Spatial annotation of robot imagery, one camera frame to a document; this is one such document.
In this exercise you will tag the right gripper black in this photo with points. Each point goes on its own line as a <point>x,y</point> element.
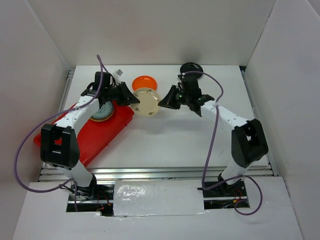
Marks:
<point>167,101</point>

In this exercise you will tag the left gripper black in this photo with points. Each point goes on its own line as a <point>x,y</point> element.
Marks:
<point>127,97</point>

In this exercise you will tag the beige plate with motifs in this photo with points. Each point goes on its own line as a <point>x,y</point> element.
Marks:
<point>148,102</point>

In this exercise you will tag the orange plate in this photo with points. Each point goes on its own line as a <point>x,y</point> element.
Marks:
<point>144,81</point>

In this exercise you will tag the blue white patterned plate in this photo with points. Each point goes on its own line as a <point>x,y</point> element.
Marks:
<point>107,107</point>

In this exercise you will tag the yellow brown patterned plate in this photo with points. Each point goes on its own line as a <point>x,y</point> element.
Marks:
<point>100,116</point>

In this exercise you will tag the black plate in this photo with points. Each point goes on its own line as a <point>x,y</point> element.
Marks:
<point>191,66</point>

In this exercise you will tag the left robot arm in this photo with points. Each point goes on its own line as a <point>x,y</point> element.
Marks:
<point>85,186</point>

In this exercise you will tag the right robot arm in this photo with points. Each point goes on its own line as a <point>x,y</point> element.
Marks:
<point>248,141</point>

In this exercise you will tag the white foil cover sheet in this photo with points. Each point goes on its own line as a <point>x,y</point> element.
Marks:
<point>157,198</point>

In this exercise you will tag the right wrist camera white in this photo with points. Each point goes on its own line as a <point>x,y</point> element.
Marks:
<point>180,83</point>

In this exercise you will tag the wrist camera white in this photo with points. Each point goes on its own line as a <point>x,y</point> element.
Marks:
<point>180,83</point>
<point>117,76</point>

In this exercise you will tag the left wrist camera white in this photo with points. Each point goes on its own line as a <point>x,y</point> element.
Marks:
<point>117,76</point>

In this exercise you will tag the aluminium rail front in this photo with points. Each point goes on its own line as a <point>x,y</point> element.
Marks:
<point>49,174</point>

